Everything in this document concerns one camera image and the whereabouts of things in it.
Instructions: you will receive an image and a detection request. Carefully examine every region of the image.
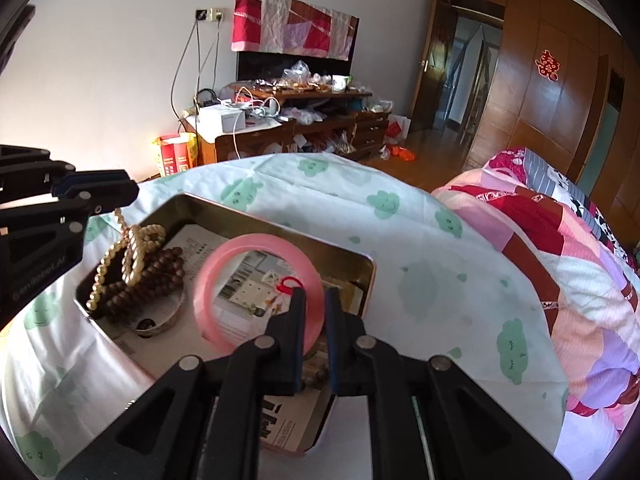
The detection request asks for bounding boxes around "printed paper leaflet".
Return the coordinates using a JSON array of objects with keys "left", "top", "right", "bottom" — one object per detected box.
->
[{"left": 120, "top": 225, "right": 351, "bottom": 456}]

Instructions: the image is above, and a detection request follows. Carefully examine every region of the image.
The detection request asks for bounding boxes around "wooden wardrobe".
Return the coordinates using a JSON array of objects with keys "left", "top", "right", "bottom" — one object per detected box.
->
[{"left": 430, "top": 0, "right": 640, "bottom": 241}]

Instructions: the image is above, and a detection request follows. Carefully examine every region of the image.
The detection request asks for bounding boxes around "wooden door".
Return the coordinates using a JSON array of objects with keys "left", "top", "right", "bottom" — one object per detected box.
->
[{"left": 410, "top": 0, "right": 459, "bottom": 122}]

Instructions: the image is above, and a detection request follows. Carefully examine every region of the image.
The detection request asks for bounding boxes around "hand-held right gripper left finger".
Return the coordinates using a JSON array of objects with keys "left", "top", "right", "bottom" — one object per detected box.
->
[{"left": 65, "top": 287, "right": 307, "bottom": 480}]

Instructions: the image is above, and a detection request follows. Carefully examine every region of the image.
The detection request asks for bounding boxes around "pink tin box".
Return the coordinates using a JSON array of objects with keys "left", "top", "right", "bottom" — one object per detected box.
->
[{"left": 75, "top": 192, "right": 377, "bottom": 461}]

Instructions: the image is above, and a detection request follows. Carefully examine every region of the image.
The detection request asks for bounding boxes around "white cardboard box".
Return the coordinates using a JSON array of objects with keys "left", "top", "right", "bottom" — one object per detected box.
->
[{"left": 196, "top": 107, "right": 247, "bottom": 136}]

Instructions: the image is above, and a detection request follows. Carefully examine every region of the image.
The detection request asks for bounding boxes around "dark wooden bead bracelet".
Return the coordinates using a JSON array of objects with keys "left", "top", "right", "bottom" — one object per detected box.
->
[{"left": 92, "top": 247, "right": 187, "bottom": 320}]

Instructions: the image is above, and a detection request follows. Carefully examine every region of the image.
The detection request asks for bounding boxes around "black television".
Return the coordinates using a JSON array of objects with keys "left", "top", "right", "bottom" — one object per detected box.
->
[{"left": 236, "top": 51, "right": 351, "bottom": 84}]

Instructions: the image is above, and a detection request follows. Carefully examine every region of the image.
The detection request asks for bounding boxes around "red paper decoration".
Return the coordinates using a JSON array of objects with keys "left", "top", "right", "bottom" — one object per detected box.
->
[{"left": 535, "top": 50, "right": 560, "bottom": 81}]

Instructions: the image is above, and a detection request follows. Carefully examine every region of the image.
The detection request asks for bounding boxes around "patchwork quilt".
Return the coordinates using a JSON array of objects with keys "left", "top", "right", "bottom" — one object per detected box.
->
[{"left": 432, "top": 147, "right": 640, "bottom": 461}]

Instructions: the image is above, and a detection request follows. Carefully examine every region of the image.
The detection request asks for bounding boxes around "wooden TV cabinet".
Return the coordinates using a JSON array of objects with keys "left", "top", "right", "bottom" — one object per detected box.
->
[{"left": 182, "top": 87, "right": 392, "bottom": 167}]

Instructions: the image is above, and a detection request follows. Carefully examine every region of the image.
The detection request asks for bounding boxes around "white paper bag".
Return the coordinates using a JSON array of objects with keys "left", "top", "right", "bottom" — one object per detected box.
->
[{"left": 385, "top": 114, "right": 412, "bottom": 141}]

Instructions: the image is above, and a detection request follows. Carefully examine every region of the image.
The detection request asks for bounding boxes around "silver bangle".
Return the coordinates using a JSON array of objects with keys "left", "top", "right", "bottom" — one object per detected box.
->
[{"left": 125, "top": 300, "right": 185, "bottom": 339}]

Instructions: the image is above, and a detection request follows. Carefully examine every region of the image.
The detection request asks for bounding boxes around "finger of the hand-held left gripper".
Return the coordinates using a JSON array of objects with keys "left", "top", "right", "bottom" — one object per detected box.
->
[
  {"left": 50, "top": 180, "right": 141, "bottom": 221},
  {"left": 0, "top": 145, "right": 134, "bottom": 206}
]

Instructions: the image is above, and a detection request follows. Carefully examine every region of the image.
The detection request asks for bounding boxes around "pearl bead necklace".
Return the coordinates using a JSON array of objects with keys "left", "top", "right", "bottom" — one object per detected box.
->
[{"left": 86, "top": 208, "right": 168, "bottom": 312}]

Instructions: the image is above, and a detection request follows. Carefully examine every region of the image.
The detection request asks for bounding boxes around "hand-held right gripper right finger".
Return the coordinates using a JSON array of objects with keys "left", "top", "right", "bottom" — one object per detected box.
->
[{"left": 324, "top": 287, "right": 574, "bottom": 480}]

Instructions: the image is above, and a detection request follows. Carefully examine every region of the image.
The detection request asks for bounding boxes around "red yellow paper bag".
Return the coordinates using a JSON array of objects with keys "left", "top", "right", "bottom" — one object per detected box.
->
[{"left": 152, "top": 132, "right": 199, "bottom": 177}]

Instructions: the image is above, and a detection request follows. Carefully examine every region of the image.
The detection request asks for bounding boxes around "grey hanging cable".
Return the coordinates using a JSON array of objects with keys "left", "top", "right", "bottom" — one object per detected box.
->
[{"left": 171, "top": 20, "right": 221, "bottom": 122}]

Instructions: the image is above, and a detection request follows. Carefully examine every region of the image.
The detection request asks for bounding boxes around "pink bangle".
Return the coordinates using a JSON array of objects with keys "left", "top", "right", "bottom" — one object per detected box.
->
[{"left": 192, "top": 234, "right": 326, "bottom": 357}]

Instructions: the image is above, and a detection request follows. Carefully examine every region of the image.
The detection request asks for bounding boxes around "red patchwork cloth cover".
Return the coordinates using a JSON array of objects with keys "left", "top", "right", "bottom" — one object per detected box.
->
[{"left": 231, "top": 0, "right": 360, "bottom": 63}]

